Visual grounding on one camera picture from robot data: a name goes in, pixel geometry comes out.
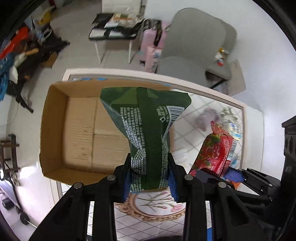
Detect front grey chair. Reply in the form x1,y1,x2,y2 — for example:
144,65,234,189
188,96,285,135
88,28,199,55
157,8,226,87

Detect grey chair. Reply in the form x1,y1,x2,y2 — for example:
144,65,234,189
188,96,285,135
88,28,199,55
206,19,237,89
157,8,226,87

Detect green snack packet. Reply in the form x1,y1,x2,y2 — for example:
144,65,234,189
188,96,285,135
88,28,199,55
100,87,192,192

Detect dark wooden chair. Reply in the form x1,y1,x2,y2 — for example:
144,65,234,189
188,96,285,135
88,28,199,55
1,133,20,186

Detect white board against wall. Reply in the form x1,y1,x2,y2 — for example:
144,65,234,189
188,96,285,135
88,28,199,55
221,59,246,96

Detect purple plush toy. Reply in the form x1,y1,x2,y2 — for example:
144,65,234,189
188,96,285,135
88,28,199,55
196,108,220,132

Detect red snack packet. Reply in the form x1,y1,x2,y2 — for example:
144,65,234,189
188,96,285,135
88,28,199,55
189,121,237,178

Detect patterned table mat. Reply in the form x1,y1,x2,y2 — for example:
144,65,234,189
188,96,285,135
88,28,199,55
55,73,246,241

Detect items on grey chair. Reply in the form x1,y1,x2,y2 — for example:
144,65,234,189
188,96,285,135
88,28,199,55
214,47,229,66

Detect small brown cardboard box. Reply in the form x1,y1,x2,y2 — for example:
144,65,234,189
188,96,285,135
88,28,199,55
40,52,58,68

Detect pile of clothes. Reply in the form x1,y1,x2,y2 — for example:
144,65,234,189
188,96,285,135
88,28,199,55
1,27,29,101

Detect blue yellow tissue pack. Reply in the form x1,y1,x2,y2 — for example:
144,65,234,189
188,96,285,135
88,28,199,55
229,122,242,141

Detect white chair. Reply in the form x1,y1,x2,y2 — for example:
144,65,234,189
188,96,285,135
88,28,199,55
88,1,145,63

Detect rear grey chair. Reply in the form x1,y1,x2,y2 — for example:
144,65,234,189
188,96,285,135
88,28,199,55
206,19,237,89

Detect pink suitcase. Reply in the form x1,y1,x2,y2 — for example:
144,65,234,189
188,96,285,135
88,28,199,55
139,19,170,73

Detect items on white chair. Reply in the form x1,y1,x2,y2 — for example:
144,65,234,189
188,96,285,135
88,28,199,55
88,13,144,41

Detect open cardboard box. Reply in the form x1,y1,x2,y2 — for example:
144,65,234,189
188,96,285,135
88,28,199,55
39,79,171,185

